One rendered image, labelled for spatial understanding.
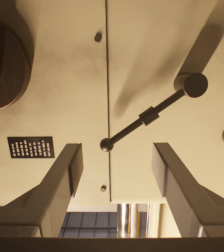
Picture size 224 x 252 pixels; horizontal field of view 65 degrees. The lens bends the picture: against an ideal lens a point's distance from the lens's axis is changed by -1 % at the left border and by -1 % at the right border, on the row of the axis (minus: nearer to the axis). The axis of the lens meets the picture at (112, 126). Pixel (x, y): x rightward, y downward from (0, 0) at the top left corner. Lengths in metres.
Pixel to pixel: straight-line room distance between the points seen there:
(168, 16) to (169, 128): 0.18
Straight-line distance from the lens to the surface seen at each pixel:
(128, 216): 0.89
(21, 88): 0.32
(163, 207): 0.81
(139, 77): 0.31
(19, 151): 0.38
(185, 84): 0.28
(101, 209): 1.31
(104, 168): 0.35
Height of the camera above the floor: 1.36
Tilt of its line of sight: 1 degrees up
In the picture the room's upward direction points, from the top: 91 degrees counter-clockwise
